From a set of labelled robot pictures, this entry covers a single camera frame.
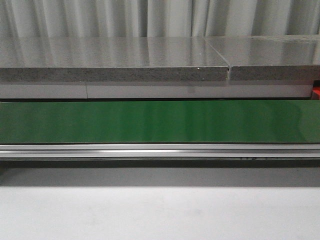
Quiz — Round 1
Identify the white pleated curtain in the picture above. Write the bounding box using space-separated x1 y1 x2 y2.
0 0 320 38

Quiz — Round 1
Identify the red plastic tray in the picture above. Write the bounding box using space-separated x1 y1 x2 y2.
310 86 320 100

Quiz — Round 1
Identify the green conveyor belt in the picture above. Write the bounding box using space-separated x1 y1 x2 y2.
0 100 320 144

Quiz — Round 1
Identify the aluminium conveyor frame rail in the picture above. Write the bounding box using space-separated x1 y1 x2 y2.
0 143 320 159

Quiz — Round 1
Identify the grey stone counter slab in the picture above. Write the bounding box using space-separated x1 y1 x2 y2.
0 37 228 83
205 35 320 83

